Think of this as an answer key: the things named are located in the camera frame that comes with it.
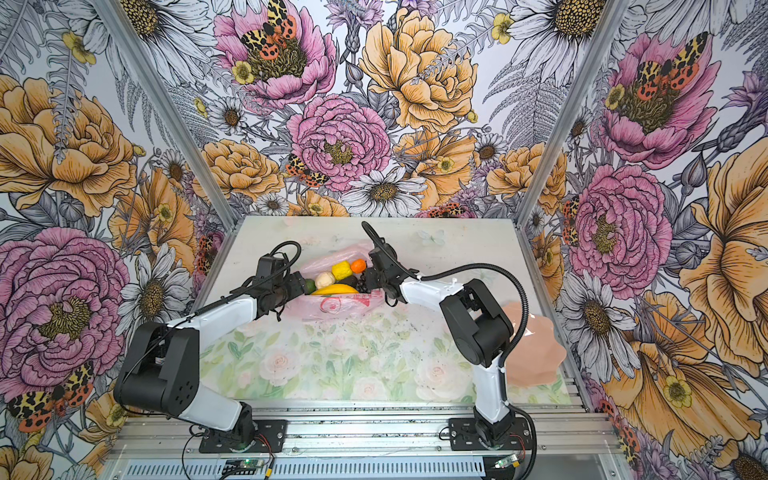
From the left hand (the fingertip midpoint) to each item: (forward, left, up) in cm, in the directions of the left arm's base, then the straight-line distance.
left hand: (295, 293), depth 94 cm
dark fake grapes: (+6, -17, -2) cm, 18 cm away
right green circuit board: (-43, -56, -6) cm, 71 cm away
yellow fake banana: (+2, -12, -1) cm, 13 cm away
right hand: (+5, -24, 0) cm, 25 cm away
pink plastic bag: (-7, -8, +4) cm, 11 cm away
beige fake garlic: (+6, -8, -1) cm, 10 cm away
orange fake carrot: (+11, -19, 0) cm, 22 cm away
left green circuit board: (-43, +6, -6) cm, 44 cm away
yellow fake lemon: (+9, -13, -1) cm, 16 cm away
